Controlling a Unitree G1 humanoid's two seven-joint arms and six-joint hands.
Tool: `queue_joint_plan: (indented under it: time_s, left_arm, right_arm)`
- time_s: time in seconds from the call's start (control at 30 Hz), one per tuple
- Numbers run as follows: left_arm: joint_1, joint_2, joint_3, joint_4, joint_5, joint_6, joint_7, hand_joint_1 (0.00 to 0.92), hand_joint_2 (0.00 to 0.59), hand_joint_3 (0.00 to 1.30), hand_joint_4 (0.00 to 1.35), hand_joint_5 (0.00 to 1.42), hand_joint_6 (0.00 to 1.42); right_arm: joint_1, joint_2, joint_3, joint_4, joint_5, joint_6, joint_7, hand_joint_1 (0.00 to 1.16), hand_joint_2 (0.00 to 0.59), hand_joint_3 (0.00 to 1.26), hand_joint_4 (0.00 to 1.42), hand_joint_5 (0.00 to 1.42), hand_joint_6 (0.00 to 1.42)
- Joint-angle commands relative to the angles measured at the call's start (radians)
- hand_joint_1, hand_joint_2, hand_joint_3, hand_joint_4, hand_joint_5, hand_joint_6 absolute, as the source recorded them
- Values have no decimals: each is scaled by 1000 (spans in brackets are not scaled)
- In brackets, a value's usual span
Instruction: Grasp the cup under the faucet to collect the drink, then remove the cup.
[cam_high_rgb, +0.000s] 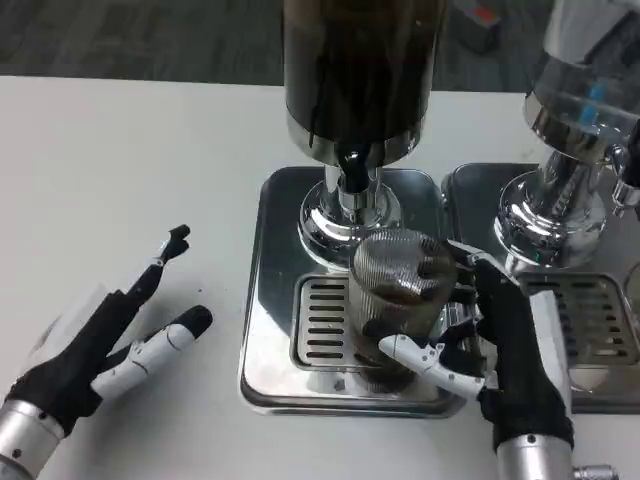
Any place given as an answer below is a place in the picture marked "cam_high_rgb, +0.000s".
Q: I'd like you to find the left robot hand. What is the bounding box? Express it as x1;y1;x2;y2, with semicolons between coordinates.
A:
9;224;215;437

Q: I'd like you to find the black dispenser tap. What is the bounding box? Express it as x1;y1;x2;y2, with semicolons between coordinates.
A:
337;142;376;221

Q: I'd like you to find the clear ribbed glass cup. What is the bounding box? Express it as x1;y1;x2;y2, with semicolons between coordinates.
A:
349;227;459;396

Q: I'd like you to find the grey box with orange patch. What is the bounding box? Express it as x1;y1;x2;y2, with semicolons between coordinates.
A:
452;0;502;54

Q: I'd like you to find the dark drink dispenser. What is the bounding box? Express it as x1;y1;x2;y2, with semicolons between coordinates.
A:
282;0;446;274

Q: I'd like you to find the steel drip grid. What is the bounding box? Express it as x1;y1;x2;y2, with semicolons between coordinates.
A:
291;273;362;372
517;272;640;364

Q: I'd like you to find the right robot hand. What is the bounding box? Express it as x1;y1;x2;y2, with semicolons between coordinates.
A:
378;238;575;451

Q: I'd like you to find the chrome dispenser tap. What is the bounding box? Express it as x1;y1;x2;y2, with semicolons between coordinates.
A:
607;144;640;219

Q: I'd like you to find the steel drip tray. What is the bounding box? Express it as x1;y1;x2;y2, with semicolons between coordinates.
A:
239;166;469;417
444;162;640;416

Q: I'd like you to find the clear drink dispenser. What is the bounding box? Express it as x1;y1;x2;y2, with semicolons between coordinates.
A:
492;0;640;269

